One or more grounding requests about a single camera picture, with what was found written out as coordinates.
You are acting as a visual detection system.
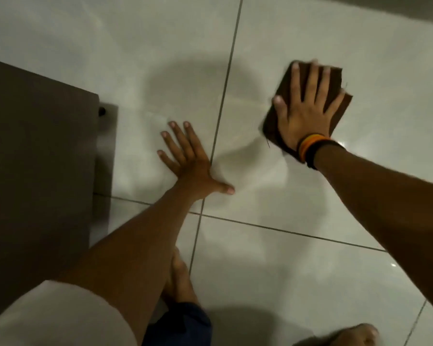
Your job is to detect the person's left hand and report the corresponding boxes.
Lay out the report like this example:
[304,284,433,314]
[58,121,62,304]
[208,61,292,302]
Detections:
[157,120,236,202]

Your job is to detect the person's right hand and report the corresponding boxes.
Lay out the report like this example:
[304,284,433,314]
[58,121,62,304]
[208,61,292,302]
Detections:
[272,60,347,152]

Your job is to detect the brown cleaning cloth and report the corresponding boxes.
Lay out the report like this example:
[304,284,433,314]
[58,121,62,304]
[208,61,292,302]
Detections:
[262,60,354,163]

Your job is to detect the person's left forearm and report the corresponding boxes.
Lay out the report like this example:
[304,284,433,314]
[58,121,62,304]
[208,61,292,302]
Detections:
[56,185,207,346]

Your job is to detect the person's right forearm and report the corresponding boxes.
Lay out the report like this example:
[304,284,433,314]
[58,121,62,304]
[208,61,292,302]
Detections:
[313,143,433,321]

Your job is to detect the orange wristband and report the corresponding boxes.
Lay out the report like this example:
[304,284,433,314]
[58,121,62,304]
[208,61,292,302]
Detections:
[297,133,328,163]

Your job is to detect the black wristband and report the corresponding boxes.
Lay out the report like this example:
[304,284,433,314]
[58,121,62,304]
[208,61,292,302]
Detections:
[305,138,347,171]

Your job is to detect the person's bare leg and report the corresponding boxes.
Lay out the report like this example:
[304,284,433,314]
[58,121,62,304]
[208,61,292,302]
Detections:
[162,247,200,307]

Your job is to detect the dark brown wooden cabinet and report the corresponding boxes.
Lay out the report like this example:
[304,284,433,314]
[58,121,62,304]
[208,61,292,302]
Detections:
[0,56,118,315]

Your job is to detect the blue shorts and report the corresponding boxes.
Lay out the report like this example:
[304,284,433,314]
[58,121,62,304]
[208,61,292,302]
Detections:
[142,302,213,346]

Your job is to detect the white shirt sleeve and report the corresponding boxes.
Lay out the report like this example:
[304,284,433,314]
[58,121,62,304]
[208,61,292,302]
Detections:
[0,280,138,346]

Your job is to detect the person's bare foot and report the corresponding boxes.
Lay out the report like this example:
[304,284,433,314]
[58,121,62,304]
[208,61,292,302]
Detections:
[323,323,380,346]

